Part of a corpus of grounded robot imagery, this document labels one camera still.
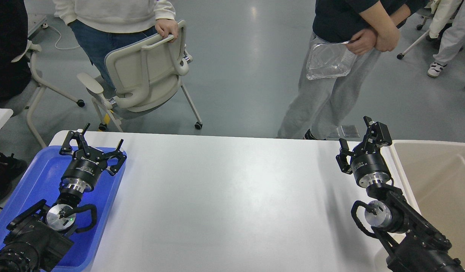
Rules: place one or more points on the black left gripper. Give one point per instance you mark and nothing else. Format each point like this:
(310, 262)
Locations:
(83, 172)

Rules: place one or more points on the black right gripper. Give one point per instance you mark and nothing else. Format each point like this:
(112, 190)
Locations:
(367, 165)

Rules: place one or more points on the clear plastic food container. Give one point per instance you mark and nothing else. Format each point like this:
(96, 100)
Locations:
(329, 60)

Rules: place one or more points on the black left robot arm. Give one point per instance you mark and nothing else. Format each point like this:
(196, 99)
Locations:
(55, 218)

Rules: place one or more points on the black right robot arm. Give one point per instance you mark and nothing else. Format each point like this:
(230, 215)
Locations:
(412, 243)

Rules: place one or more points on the hand holding clear container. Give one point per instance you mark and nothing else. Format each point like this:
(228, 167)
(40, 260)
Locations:
(362, 42)

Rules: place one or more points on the hand clasped over wrist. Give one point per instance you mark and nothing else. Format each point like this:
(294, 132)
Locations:
(387, 39)

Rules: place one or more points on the hand on chair back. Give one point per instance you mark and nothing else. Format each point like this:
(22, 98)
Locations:
(166, 27)

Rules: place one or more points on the metal floor outlet plate right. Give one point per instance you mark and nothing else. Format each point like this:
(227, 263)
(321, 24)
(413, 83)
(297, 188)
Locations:
(350, 131)

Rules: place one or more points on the metal floor outlet plate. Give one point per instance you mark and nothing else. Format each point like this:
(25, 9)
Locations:
(350, 131)
(334, 134)

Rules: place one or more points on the metal floor outlet plate left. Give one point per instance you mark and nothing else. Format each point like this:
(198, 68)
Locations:
(334, 134)

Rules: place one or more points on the person in grey sweatpants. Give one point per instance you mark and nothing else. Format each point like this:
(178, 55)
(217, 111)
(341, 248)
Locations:
(348, 37)

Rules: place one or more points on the blue plastic tray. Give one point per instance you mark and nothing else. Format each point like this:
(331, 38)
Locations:
(41, 181)

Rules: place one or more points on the beige plastic bin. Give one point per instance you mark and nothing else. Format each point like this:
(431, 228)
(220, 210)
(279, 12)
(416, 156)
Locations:
(433, 175)

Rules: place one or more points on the grey chair at left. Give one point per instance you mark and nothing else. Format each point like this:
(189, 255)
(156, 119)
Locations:
(31, 95)

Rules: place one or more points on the beige office chair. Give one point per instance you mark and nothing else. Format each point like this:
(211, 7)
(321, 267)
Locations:
(145, 75)

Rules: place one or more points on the black shoe at left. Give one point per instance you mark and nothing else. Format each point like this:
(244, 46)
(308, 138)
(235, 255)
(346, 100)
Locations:
(10, 169)

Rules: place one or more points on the person in cream sweater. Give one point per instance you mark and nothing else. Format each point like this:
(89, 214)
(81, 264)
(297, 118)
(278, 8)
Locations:
(101, 26)

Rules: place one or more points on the person in light trousers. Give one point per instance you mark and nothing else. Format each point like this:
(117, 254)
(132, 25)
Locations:
(451, 43)

